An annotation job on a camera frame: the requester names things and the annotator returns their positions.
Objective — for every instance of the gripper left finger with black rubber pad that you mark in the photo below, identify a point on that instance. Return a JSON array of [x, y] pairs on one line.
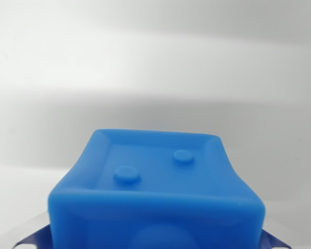
[[37, 234]]

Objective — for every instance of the gripper right finger with black rubber pad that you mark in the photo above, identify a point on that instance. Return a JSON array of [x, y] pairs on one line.
[[273, 241]]

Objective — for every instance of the blue cube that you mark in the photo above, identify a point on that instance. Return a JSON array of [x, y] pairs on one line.
[[155, 192]]

